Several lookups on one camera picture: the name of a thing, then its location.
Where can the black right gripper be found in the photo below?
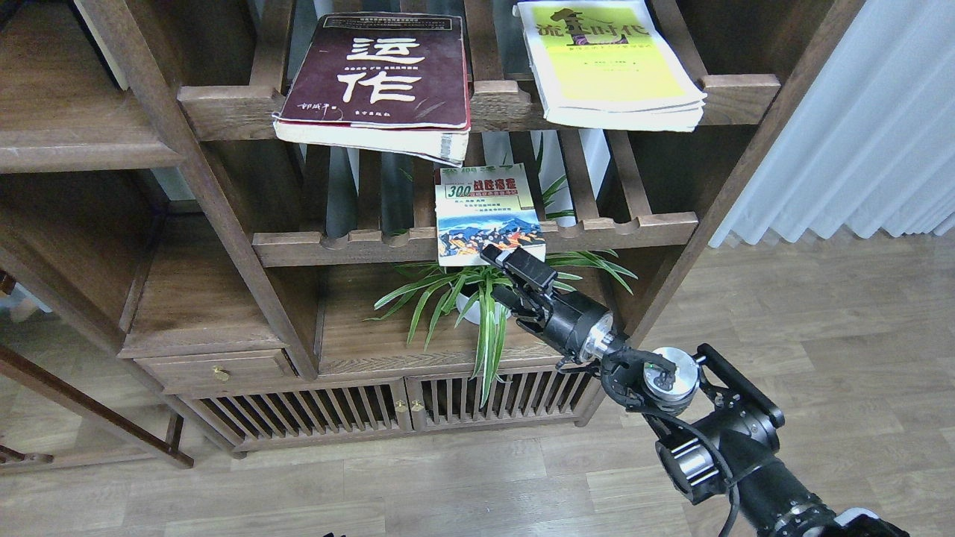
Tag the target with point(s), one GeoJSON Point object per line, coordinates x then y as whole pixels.
{"type": "Point", "coordinates": [570, 322]}

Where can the colourful 300 paperback book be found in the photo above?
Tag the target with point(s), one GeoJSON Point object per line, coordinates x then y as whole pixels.
{"type": "Point", "coordinates": [481, 205]}

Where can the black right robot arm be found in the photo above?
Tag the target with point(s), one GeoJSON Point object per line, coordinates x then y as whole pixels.
{"type": "Point", "coordinates": [717, 433]}

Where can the green spider plant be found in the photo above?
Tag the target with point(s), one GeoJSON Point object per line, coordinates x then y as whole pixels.
{"type": "Point", "coordinates": [444, 283]}

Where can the white plant pot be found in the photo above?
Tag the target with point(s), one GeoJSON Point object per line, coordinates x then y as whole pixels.
{"type": "Point", "coordinates": [468, 304]}

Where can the dark wooden bookshelf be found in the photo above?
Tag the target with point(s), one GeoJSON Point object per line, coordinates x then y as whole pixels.
{"type": "Point", "coordinates": [147, 200]}

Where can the maroon book white characters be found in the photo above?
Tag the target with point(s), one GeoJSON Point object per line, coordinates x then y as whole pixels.
{"type": "Point", "coordinates": [382, 81]}

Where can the yellow-green cover book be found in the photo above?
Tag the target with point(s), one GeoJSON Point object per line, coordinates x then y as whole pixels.
{"type": "Point", "coordinates": [603, 64]}

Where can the brass drawer knob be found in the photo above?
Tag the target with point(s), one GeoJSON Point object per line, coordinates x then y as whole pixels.
{"type": "Point", "coordinates": [220, 374]}

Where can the white pleated curtain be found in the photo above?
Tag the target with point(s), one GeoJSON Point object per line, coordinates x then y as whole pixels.
{"type": "Point", "coordinates": [871, 146]}

